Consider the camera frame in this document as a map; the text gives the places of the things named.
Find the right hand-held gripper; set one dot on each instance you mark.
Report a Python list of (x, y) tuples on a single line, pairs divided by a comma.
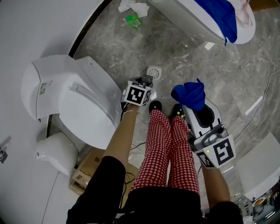
[(218, 151)]

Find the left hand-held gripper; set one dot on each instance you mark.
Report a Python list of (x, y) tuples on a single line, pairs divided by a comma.
[(137, 93)]

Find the blue cleaning cloth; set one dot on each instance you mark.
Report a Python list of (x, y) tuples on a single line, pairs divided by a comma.
[(190, 96)]

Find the person's right forearm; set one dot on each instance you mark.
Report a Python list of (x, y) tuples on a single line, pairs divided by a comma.
[(214, 186)]

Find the person's left forearm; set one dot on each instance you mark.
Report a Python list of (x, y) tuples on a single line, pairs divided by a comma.
[(122, 131)]

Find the white brush holder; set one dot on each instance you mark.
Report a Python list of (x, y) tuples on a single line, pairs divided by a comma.
[(154, 72)]

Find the white elongated toilet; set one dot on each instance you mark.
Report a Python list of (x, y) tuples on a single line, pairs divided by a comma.
[(83, 105)]

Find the white tankless toilet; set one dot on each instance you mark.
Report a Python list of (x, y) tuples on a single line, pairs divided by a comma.
[(188, 17)]

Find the white wall-mounted urinal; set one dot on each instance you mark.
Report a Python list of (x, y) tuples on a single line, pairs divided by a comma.
[(57, 153)]

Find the black toilet paper holder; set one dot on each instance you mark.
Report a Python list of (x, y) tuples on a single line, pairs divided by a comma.
[(3, 155)]

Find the black shoe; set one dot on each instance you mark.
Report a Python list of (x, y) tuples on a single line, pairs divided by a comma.
[(155, 107), (178, 110)]

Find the red checked trousers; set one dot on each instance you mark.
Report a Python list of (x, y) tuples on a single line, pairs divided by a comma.
[(157, 142)]

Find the green bottle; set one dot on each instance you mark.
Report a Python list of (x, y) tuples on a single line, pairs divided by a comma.
[(134, 22)]

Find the white glossy fixture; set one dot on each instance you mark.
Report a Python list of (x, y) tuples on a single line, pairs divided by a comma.
[(260, 170)]

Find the crumpled white tissue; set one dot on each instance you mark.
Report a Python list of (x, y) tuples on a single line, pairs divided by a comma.
[(135, 7)]

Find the crumpled cardboard box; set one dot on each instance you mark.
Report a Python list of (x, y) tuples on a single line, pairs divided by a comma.
[(87, 166)]

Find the person in black shirt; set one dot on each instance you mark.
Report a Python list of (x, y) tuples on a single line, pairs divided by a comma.
[(98, 186)]

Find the blue towel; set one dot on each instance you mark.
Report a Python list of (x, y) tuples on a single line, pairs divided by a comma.
[(223, 19)]

